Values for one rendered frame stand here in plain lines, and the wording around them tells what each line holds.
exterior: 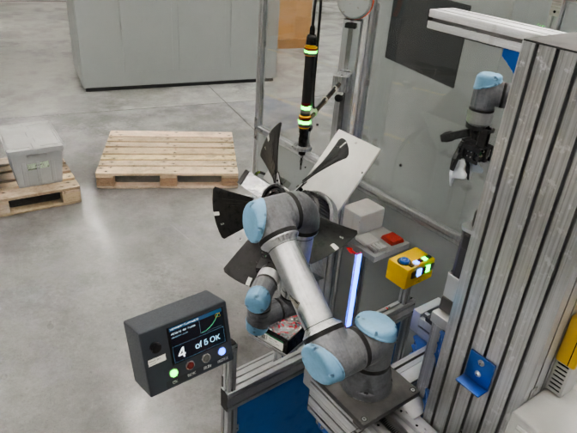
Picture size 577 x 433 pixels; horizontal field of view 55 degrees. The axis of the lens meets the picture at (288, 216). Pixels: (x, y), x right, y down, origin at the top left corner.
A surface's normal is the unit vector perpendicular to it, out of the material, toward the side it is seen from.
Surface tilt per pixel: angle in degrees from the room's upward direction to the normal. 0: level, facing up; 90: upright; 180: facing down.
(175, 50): 90
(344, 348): 36
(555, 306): 90
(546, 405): 0
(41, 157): 95
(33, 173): 95
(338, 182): 50
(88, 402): 0
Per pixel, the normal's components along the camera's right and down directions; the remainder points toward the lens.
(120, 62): 0.41, 0.47
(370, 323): 0.18, -0.89
